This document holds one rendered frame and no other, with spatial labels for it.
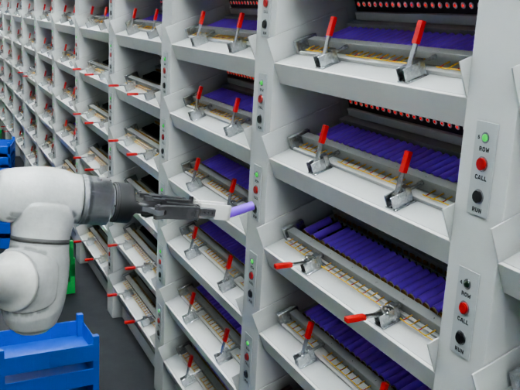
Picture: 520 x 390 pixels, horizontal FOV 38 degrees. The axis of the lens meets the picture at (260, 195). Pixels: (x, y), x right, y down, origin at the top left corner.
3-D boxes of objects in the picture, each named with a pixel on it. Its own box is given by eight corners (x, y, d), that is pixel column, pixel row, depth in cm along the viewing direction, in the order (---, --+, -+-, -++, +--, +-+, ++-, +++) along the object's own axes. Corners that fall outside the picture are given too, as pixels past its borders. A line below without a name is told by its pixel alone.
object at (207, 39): (261, 79, 162) (241, 17, 156) (176, 59, 215) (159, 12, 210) (339, 46, 167) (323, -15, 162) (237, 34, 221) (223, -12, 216)
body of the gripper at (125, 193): (118, 186, 133) (168, 191, 137) (107, 176, 140) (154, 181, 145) (112, 227, 134) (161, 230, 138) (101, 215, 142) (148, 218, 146)
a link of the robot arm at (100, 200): (77, 169, 138) (108, 172, 141) (70, 217, 139) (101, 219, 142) (88, 179, 130) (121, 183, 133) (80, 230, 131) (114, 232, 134)
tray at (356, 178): (456, 268, 104) (436, 181, 99) (274, 177, 158) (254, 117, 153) (565, 209, 110) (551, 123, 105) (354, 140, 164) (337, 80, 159)
